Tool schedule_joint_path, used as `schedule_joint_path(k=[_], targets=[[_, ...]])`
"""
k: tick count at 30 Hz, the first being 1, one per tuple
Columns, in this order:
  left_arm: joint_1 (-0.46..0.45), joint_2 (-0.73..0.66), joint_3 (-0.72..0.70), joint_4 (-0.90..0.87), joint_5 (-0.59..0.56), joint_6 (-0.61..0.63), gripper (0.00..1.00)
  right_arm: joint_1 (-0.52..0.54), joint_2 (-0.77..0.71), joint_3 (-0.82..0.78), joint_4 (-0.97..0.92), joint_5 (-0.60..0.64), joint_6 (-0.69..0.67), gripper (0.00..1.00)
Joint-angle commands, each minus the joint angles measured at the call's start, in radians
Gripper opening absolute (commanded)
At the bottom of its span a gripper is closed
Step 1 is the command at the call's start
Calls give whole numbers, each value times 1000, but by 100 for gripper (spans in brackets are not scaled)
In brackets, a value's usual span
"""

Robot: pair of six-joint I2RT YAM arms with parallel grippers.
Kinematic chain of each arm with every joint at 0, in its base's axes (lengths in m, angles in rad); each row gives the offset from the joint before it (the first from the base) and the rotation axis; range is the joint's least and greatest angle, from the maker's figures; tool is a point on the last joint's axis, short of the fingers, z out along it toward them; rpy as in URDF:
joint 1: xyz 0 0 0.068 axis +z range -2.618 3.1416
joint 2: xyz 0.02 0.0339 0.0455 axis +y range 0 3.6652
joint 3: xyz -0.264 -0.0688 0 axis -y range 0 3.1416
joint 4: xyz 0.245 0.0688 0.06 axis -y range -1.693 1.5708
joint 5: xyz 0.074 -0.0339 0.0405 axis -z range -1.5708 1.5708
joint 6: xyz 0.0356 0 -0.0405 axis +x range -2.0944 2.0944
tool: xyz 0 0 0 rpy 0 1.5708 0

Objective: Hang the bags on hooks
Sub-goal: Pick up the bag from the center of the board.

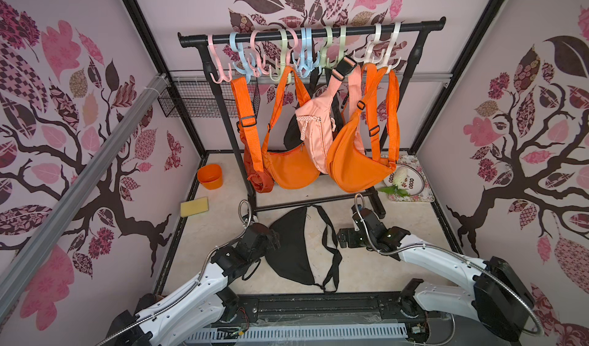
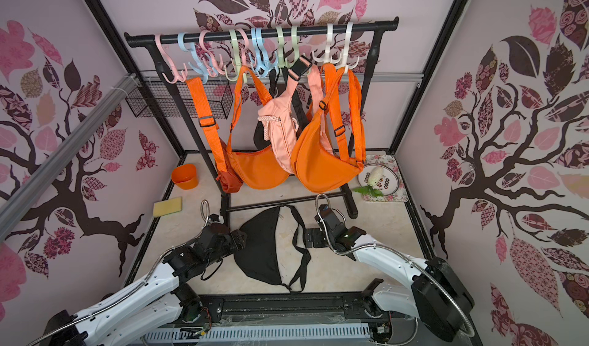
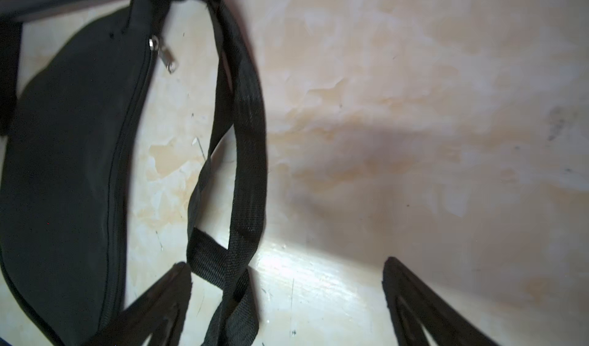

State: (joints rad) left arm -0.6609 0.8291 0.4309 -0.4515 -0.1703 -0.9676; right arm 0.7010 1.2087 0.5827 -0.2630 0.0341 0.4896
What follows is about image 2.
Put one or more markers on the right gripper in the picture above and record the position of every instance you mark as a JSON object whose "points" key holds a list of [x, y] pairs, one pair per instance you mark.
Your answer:
{"points": [[315, 237]]}

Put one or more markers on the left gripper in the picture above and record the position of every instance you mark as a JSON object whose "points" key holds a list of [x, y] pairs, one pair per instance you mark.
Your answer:
{"points": [[237, 241]]}

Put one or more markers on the orange bag with black back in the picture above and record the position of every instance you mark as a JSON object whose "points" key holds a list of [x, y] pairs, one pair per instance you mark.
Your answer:
{"points": [[321, 159]]}

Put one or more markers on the orange sling bag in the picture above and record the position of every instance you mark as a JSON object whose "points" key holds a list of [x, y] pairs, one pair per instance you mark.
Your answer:
{"points": [[357, 127]]}

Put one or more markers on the pink fanny pack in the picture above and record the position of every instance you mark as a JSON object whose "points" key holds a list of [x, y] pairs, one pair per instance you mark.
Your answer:
{"points": [[280, 127]]}

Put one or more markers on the black sling bag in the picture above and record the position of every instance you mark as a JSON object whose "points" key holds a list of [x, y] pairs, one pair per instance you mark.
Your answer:
{"points": [[276, 89]]}

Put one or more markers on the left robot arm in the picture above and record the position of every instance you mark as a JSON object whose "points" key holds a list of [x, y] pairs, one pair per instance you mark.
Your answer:
{"points": [[162, 296]]}

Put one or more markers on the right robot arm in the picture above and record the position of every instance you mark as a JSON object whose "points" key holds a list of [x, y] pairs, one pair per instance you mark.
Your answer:
{"points": [[426, 290]]}

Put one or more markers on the blue hook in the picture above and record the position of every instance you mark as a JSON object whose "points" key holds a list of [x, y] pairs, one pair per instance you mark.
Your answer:
{"points": [[263, 63], [273, 65], [197, 65]]}

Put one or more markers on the white hook far right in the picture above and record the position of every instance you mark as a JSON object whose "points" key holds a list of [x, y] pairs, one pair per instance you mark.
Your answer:
{"points": [[342, 62]]}

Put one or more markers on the white hook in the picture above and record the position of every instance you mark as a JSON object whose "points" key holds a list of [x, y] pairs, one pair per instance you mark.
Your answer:
{"points": [[342, 62], [326, 57]]}

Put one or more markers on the green hook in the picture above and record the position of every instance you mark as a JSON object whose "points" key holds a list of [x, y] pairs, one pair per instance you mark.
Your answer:
{"points": [[295, 46], [236, 58], [282, 63]]}

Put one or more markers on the pink hook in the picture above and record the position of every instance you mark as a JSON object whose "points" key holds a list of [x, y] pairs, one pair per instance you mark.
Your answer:
{"points": [[214, 67], [247, 59], [176, 75]]}

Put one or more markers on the pink hook far left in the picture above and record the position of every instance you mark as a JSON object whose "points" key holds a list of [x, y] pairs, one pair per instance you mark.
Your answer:
{"points": [[176, 75]]}

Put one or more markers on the yellow sponge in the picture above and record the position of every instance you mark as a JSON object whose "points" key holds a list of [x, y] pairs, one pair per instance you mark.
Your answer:
{"points": [[167, 207]]}

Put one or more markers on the floral tray with flower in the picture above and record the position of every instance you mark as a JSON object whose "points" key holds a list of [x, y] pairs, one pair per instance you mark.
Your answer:
{"points": [[381, 180]]}

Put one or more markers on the orange plastic cup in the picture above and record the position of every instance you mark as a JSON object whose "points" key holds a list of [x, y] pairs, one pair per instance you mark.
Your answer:
{"points": [[185, 177]]}

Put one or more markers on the black clothes rack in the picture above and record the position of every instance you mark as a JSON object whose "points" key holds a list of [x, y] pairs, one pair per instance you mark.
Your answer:
{"points": [[377, 28]]}

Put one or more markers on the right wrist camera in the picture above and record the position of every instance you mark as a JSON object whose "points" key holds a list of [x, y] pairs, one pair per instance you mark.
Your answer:
{"points": [[330, 221]]}

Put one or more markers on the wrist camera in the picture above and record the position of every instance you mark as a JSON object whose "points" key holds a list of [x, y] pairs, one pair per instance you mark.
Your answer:
{"points": [[214, 219], [330, 221]]}

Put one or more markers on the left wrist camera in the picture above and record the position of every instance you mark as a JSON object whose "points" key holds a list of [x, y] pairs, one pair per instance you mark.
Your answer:
{"points": [[214, 219]]}

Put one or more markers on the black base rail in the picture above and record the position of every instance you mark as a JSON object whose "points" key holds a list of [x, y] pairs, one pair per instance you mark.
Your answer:
{"points": [[350, 305]]}

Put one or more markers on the white slotted cable duct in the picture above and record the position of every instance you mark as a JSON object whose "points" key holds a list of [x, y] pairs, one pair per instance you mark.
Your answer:
{"points": [[173, 336]]}

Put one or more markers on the aluminium rail back wall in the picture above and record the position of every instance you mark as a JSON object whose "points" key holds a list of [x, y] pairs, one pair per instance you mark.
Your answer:
{"points": [[392, 77]]}

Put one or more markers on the aluminium rail wall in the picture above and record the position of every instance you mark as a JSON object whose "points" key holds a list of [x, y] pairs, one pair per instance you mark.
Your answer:
{"points": [[13, 212], [392, 77]]}

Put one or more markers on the aluminium rail left wall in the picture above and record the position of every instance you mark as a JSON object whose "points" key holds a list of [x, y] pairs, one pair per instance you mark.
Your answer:
{"points": [[13, 212]]}

